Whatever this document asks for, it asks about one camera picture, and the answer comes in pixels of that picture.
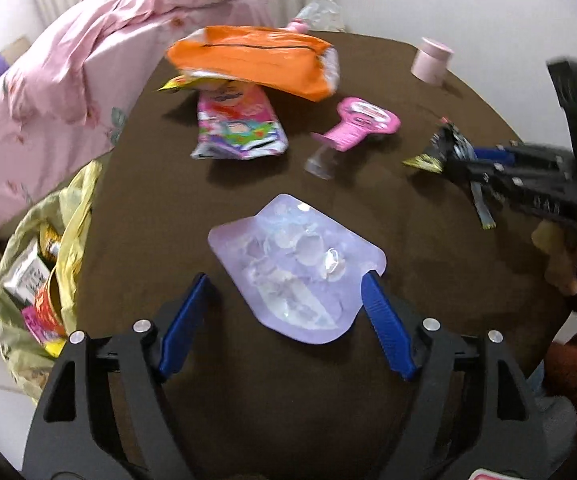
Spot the person right hand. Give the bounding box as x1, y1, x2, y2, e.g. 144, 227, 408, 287
531, 220, 577, 296

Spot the pink floral duvet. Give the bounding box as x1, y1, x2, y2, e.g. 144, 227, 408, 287
0, 0, 272, 229

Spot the beige headboard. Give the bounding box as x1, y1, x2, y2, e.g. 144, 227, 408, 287
0, 37, 31, 66

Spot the yellow trash bag bin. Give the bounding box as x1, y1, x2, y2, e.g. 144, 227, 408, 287
0, 160, 105, 401

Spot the pink cartoon blister pack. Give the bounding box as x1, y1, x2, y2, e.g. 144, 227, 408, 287
305, 98, 401, 180

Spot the orange snack bag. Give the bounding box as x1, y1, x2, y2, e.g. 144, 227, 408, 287
167, 25, 340, 102

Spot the white plastic bag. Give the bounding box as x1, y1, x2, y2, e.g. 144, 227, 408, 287
294, 0, 346, 32

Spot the yellow red snack bag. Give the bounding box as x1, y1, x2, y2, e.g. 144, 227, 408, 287
158, 74, 228, 92

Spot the pink cylindrical cup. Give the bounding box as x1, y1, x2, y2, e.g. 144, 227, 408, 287
411, 37, 454, 87

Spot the clear lilac plastic tray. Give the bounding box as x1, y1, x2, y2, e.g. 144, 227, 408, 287
208, 194, 387, 344

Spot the pink yellow chip bag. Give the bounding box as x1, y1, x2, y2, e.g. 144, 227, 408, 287
22, 306, 67, 358

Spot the colourful cartoon snack bag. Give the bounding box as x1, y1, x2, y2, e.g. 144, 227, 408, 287
191, 81, 288, 160

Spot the red paper cup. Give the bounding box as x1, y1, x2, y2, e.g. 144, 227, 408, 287
34, 270, 66, 339

